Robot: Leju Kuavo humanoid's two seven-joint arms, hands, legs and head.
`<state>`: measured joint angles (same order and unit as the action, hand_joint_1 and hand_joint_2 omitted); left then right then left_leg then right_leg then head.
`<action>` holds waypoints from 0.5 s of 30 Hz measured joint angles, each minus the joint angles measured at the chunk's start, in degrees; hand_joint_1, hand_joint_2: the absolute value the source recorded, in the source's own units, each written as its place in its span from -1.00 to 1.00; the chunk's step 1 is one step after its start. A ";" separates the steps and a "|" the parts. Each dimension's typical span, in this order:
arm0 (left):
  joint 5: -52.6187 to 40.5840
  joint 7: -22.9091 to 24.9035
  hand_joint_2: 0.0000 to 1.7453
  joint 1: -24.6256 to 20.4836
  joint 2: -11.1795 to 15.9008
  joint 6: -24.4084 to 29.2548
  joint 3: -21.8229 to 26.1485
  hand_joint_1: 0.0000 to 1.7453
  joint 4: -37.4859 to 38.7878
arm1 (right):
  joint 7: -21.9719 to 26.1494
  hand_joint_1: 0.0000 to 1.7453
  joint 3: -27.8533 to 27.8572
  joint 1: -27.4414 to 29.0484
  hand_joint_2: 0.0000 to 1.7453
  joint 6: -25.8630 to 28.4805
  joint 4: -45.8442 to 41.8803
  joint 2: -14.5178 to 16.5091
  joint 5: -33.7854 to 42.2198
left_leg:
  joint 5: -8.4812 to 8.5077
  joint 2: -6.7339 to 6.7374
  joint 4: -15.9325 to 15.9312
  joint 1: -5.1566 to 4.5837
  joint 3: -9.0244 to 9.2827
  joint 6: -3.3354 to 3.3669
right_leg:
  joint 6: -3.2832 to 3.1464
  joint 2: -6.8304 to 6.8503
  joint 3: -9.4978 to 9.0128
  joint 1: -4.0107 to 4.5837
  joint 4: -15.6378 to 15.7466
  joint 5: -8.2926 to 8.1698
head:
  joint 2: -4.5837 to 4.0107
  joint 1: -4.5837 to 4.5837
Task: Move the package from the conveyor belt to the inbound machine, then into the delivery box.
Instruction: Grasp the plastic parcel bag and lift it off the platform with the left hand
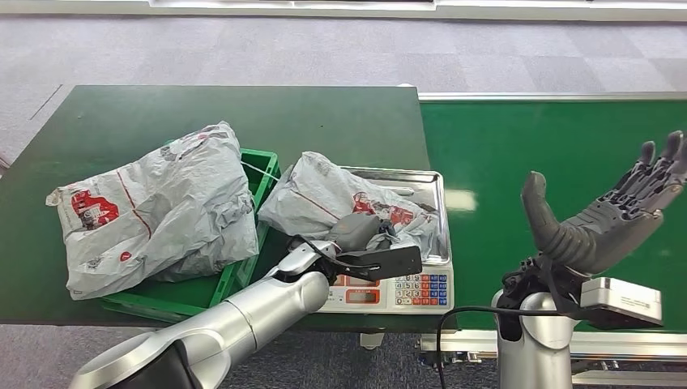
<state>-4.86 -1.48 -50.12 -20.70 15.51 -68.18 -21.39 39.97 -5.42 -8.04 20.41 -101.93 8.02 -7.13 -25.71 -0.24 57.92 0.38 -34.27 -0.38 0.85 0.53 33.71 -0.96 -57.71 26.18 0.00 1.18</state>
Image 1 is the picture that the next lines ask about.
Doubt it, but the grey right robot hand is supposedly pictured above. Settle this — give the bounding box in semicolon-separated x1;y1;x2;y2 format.
520;130;687;276

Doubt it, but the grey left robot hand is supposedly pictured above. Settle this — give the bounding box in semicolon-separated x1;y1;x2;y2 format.
327;212;399;254

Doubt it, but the small grey courier package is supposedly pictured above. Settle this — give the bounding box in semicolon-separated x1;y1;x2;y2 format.
257;151;442;263

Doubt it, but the large grey courier package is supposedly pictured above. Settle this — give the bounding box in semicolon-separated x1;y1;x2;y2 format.
45;121;260;301

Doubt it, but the steel scale tray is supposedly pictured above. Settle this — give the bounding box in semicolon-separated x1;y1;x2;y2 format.
340;166;452;267

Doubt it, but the white electronic scale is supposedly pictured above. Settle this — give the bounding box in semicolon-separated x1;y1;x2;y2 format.
316;257;454;315

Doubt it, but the thin white plastic strip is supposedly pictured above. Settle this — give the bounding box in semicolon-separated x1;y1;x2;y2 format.
240;160;281;181

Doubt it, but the green plastic crate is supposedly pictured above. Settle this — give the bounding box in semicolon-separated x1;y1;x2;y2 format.
99;148;281;324

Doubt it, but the white baseboard strip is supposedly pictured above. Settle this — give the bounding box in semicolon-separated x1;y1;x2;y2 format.
0;0;687;21

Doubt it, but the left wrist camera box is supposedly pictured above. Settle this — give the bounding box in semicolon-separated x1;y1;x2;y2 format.
335;245;424;282

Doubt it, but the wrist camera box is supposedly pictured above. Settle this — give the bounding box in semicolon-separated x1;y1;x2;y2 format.
335;245;424;282
579;276;664;330

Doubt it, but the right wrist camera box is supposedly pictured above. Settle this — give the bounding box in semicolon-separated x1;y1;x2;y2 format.
579;276;664;330

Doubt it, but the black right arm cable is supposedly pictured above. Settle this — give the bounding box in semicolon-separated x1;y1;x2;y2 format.
435;306;554;389

